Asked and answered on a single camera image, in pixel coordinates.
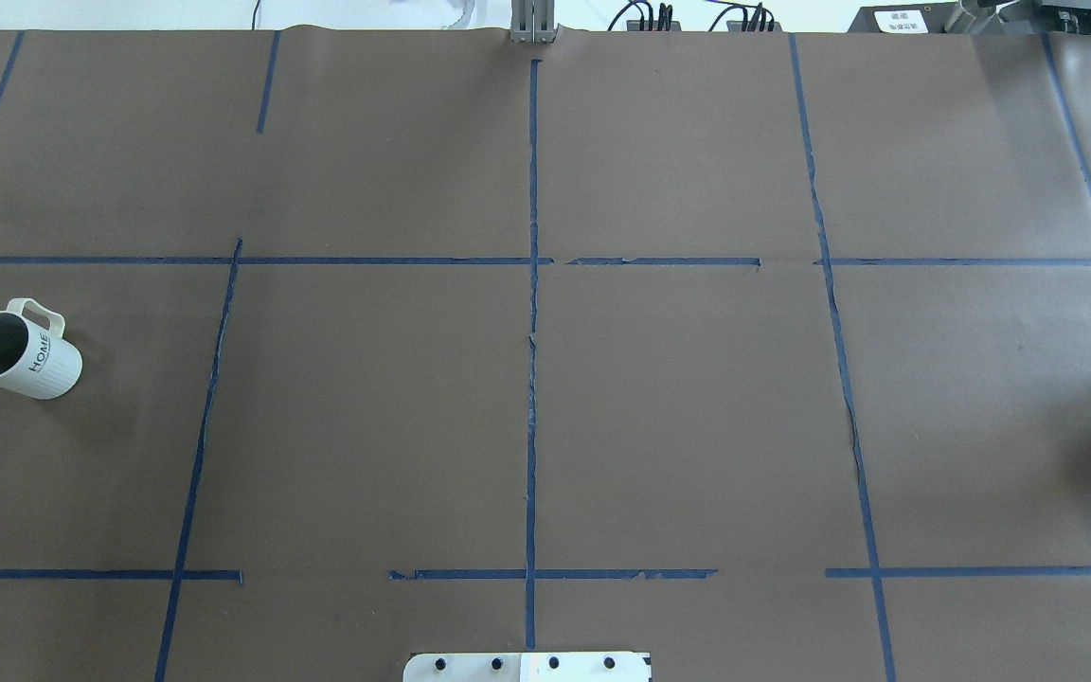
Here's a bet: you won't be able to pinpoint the black label box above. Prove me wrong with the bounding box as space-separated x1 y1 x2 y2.
846 3 957 35

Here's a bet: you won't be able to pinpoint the grey aluminium frame post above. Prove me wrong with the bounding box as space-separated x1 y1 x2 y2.
509 0 558 45

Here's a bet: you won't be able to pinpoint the white pedestal base plate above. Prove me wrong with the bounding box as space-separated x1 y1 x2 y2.
401 651 654 681

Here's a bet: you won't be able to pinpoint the white ribbed HOME mug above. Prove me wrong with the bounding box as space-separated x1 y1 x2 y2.
0 297 83 399

